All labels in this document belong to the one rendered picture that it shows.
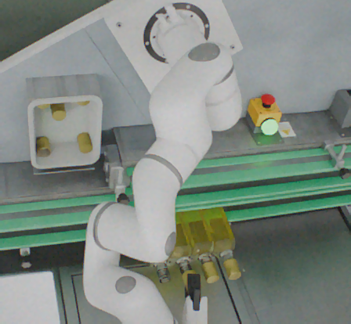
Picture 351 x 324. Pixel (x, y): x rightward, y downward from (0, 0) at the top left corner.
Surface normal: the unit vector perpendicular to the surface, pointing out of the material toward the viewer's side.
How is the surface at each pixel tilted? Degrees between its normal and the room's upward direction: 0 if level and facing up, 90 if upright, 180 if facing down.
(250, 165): 90
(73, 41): 0
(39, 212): 90
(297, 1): 0
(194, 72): 88
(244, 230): 90
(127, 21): 5
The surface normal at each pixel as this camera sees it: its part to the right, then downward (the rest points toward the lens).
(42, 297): 0.13, -0.72
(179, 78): -0.20, -0.67
